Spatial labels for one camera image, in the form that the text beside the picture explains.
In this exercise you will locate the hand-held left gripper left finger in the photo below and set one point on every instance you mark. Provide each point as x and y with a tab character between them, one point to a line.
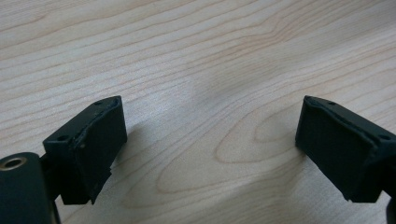
93	146

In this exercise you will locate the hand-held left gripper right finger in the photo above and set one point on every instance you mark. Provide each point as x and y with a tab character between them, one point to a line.
339	149

